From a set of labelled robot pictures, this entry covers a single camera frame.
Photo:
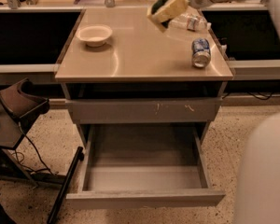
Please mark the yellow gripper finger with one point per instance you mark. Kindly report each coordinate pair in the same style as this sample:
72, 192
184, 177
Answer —
172, 9

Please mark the green yellow sponge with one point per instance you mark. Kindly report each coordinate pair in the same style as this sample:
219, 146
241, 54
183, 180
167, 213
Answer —
153, 10

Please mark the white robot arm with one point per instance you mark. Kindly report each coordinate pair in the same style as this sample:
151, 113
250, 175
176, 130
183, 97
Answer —
257, 198

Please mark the grey drawer cabinet counter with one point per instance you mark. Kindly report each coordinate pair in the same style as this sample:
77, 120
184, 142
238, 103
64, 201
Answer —
139, 62

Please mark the grey closed top drawer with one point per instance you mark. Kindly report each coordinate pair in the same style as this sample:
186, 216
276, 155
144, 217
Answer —
112, 111

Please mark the grey open middle drawer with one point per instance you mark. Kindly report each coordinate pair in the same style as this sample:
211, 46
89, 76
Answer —
142, 166

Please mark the clear plastic water bottle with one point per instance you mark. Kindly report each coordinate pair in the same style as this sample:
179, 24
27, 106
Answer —
190, 22

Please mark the blue soda can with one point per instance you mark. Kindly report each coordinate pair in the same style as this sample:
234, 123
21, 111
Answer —
201, 53

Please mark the white bowl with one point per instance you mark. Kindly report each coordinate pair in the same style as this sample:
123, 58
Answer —
94, 35

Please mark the black metal bar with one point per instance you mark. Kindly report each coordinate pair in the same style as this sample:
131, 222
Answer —
79, 156

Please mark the black tray stand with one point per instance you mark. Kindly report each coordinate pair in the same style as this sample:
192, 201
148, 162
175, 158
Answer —
19, 109

